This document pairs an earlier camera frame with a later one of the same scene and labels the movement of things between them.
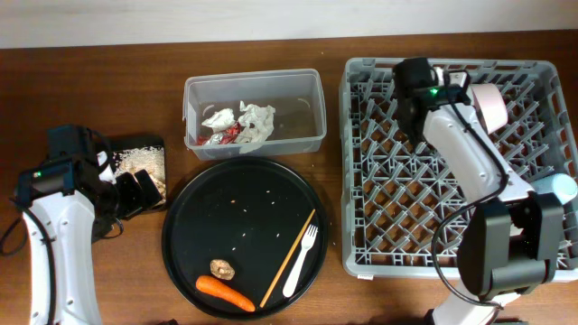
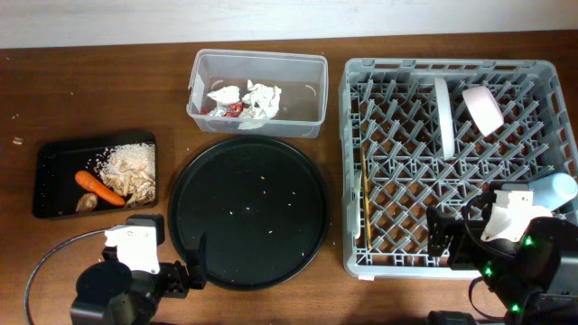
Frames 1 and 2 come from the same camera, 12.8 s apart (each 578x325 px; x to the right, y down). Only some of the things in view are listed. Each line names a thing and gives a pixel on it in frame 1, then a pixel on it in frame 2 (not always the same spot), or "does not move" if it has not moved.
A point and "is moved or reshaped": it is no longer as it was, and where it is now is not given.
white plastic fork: [309, 237] to [358, 173]
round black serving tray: [250, 212] is moved or reshaped
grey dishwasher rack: [401, 203] does not move
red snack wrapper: [224, 137] to [230, 109]
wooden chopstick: [291, 260] to [366, 190]
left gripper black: [135, 199] to [178, 284]
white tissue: [220, 120] to [226, 94]
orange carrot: [214, 287] is moved or reshaped
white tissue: [256, 123] to [262, 104]
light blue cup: [563, 185] does not move
